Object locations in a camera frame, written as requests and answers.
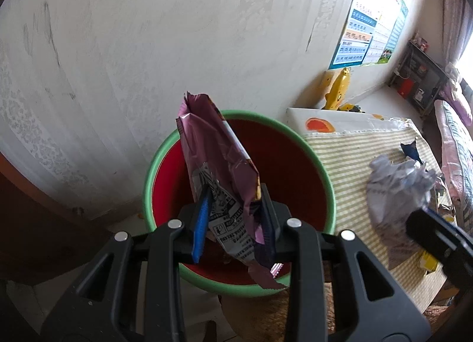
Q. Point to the dark metal shelf rack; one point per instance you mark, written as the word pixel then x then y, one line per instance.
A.
pixel 425 76

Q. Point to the wall poster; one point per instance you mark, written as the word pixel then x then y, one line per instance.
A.
pixel 369 39

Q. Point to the purple snack packet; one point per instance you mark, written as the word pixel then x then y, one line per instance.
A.
pixel 221 157

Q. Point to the yellow box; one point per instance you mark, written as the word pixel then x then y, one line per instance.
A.
pixel 428 262

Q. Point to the dark blue wrapper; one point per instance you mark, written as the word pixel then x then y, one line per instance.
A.
pixel 411 150

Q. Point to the pink curtain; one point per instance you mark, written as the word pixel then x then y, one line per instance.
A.
pixel 456 13

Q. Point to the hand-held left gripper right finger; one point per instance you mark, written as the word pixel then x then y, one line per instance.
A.
pixel 268 225

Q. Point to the green striped table mat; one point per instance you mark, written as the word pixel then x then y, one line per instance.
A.
pixel 343 179

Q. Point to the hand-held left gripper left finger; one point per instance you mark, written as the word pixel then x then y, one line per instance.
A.
pixel 201 224

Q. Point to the pink bedding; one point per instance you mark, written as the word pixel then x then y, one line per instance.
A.
pixel 456 142

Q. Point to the small yellow black toy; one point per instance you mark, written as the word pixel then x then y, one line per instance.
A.
pixel 351 108

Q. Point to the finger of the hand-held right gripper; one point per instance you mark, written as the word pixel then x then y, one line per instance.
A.
pixel 443 242

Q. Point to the brown wooden furniture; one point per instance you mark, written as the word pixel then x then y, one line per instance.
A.
pixel 33 224

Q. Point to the white cloth with orange print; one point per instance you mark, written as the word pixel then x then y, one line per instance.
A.
pixel 358 122

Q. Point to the red box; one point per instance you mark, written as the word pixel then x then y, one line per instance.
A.
pixel 406 88

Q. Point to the red bin with green rim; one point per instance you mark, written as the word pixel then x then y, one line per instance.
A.
pixel 292 164

